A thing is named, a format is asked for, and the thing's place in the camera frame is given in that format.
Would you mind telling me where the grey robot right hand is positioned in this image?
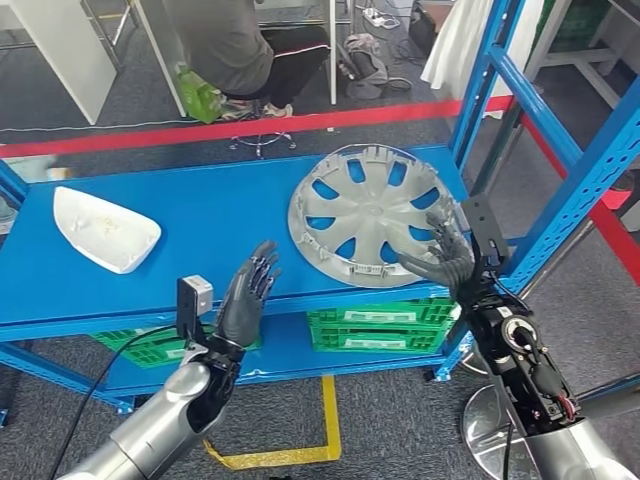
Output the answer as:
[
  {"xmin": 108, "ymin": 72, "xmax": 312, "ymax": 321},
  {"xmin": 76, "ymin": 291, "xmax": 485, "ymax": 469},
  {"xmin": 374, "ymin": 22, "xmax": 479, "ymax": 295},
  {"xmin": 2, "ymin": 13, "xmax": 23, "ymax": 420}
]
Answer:
[{"xmin": 397, "ymin": 210, "xmax": 476, "ymax": 299}]

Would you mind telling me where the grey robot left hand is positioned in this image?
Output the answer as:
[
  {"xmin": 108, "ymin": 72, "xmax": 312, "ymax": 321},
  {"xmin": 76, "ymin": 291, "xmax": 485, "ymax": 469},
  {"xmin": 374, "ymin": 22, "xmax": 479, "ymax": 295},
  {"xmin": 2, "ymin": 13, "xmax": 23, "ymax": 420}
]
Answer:
[{"xmin": 214, "ymin": 240, "xmax": 282, "ymax": 349}]

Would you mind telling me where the silver wheel hubcap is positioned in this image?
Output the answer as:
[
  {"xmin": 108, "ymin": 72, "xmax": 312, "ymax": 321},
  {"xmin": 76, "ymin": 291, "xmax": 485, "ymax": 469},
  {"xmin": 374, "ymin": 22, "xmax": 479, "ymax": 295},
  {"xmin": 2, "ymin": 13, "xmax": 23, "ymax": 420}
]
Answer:
[{"xmin": 287, "ymin": 143, "xmax": 473, "ymax": 289}]

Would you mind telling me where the blue metal shelf rack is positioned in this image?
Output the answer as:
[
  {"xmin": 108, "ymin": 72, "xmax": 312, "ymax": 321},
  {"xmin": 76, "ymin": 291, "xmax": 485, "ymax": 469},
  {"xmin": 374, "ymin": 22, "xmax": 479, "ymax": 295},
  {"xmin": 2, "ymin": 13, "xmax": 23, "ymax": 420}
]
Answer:
[{"xmin": 0, "ymin": 0, "xmax": 640, "ymax": 415}]

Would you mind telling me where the green plastic crate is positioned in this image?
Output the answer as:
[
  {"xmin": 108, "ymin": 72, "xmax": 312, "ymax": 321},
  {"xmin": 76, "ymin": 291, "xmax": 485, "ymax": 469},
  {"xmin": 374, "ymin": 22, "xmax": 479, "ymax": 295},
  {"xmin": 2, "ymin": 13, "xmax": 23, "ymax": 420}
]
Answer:
[
  {"xmin": 124, "ymin": 347, "xmax": 190, "ymax": 370},
  {"xmin": 309, "ymin": 325, "xmax": 451, "ymax": 356},
  {"xmin": 90, "ymin": 324, "xmax": 263, "ymax": 362},
  {"xmin": 531, "ymin": 0, "xmax": 612, "ymax": 54},
  {"xmin": 306, "ymin": 298, "xmax": 461, "ymax": 333}
]

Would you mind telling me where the yellow floor marking tape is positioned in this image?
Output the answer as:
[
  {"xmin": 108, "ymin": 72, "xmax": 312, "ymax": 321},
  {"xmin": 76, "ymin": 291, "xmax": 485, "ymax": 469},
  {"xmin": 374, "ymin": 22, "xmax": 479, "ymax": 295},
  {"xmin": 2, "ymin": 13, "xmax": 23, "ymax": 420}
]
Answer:
[{"xmin": 202, "ymin": 376, "xmax": 343, "ymax": 472}]

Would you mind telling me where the chrome swivel stool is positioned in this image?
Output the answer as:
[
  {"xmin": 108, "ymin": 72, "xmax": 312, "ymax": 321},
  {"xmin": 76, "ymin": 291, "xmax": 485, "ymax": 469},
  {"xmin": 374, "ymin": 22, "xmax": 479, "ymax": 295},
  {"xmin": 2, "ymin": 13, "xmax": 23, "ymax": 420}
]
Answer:
[{"xmin": 229, "ymin": 99, "xmax": 297, "ymax": 160}]

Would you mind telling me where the white mirror housing shell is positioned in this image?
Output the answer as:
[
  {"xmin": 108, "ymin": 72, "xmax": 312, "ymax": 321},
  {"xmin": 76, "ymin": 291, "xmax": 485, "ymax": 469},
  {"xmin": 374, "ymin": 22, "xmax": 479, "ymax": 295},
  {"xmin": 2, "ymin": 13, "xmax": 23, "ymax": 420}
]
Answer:
[{"xmin": 53, "ymin": 186, "xmax": 162, "ymax": 276}]

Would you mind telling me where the person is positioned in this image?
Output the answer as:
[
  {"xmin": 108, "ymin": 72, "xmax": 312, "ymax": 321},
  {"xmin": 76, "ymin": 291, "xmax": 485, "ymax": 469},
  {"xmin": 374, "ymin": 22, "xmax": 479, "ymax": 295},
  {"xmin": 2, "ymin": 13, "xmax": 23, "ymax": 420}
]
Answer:
[
  {"xmin": 162, "ymin": 0, "xmax": 332, "ymax": 121},
  {"xmin": 420, "ymin": 0, "xmax": 546, "ymax": 121}
]

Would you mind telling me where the green bag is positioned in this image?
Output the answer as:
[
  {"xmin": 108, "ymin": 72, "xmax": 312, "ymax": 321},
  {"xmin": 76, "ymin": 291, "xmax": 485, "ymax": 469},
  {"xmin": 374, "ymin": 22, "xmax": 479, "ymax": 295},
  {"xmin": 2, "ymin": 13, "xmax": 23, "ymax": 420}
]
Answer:
[{"xmin": 174, "ymin": 64, "xmax": 224, "ymax": 125}]

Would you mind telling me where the grey backpack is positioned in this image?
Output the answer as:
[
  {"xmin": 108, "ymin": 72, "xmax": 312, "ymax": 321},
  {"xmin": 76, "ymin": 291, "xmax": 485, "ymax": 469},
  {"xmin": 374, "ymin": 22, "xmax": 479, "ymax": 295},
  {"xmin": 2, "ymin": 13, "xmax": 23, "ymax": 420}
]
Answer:
[{"xmin": 338, "ymin": 33, "xmax": 390, "ymax": 101}]

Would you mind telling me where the black computer case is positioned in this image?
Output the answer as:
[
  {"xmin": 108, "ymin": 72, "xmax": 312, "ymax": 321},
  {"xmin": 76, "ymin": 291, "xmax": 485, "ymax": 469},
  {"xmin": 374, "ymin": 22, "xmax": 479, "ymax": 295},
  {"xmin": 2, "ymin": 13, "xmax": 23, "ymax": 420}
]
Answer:
[{"xmin": 408, "ymin": 0, "xmax": 451, "ymax": 60}]

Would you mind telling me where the white power strip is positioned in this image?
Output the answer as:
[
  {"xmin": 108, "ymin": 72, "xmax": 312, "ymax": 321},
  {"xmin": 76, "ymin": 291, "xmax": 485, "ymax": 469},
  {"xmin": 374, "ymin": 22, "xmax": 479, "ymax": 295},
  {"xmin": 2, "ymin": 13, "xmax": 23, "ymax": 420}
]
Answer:
[{"xmin": 362, "ymin": 6, "xmax": 401, "ymax": 31}]

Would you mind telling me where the white table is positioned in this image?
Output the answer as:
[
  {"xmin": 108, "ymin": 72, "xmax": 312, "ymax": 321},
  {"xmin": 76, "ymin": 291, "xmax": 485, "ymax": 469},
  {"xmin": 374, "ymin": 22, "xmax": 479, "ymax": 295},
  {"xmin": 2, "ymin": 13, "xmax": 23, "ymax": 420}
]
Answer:
[{"xmin": 10, "ymin": 0, "xmax": 118, "ymax": 126}]

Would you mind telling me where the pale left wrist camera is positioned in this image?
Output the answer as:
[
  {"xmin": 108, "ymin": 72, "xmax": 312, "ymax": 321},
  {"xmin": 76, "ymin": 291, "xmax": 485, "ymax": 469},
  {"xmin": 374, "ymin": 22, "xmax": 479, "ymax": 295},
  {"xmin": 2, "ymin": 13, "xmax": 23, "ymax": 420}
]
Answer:
[{"xmin": 176, "ymin": 274, "xmax": 214, "ymax": 349}]

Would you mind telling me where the right wrist camera mount plate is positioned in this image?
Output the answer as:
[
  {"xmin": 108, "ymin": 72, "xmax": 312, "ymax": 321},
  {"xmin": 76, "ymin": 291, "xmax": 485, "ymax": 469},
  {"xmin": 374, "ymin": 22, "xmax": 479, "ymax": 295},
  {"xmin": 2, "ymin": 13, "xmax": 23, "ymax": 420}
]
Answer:
[{"xmin": 460, "ymin": 193, "xmax": 511, "ymax": 280}]

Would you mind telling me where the dark stanchion post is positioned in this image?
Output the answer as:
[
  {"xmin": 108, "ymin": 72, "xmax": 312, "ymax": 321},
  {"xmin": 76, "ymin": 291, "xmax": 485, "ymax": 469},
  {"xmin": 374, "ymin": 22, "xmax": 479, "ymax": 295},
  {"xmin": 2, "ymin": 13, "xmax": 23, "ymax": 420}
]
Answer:
[{"xmin": 469, "ymin": 99, "xmax": 526, "ymax": 200}]

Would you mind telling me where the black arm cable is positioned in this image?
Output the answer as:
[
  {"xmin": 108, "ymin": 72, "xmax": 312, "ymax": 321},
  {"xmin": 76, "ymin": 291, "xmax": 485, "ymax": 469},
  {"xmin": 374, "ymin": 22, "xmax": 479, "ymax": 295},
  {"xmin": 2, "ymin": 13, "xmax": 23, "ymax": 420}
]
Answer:
[{"xmin": 47, "ymin": 324, "xmax": 178, "ymax": 480}]

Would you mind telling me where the white table frame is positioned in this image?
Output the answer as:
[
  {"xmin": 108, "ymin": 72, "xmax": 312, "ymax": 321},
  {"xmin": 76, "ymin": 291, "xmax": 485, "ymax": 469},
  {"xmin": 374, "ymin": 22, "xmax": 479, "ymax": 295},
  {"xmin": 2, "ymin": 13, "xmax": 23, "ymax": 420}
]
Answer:
[{"xmin": 525, "ymin": 0, "xmax": 640, "ymax": 111}]

